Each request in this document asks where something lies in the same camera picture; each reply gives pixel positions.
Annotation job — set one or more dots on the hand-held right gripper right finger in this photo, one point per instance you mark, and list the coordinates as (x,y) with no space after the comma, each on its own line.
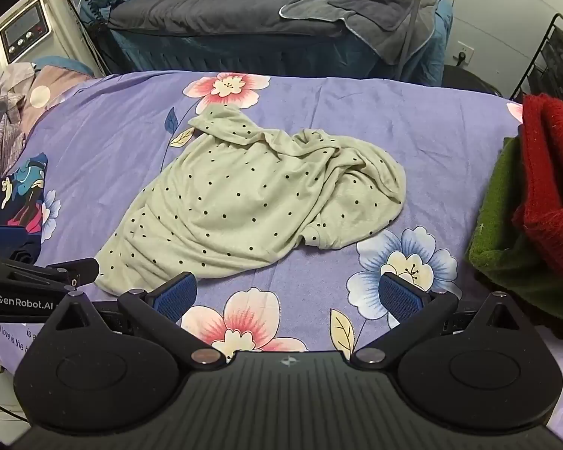
(399,296)

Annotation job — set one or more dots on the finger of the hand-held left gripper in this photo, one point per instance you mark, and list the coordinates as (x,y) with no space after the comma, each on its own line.
(51,272)
(7,239)

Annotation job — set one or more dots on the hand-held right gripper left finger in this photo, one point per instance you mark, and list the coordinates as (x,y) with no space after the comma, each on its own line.
(176,294)

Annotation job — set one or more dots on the green polka dot garment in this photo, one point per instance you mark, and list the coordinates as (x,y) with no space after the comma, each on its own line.
(244,197)

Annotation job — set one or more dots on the pile of mixed clothes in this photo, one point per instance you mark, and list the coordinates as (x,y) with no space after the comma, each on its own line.
(9,103)

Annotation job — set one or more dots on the navy printed cloth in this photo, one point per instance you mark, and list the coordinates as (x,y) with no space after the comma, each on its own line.
(21,192)

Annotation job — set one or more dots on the green knit garment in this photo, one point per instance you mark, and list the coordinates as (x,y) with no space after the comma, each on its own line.
(502,243)

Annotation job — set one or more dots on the purple floral bedsheet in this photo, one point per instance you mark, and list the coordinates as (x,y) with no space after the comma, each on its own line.
(403,131)

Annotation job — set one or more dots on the red knit sweater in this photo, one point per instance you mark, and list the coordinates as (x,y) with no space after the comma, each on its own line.
(553,173)

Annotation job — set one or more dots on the white therapy machine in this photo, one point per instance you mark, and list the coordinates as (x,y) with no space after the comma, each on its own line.
(21,28)

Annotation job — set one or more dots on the black round stool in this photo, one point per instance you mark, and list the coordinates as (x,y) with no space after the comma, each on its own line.
(469,79)

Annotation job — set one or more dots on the massage bed with blue cover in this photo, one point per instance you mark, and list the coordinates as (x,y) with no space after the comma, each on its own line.
(244,51)

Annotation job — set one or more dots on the white metal pole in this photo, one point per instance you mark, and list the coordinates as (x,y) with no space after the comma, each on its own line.
(415,4)

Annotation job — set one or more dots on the grey towel with light trim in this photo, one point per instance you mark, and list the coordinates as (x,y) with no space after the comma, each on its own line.
(380,4)

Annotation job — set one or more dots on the white wall socket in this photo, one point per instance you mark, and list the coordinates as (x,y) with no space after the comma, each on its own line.
(463,53)

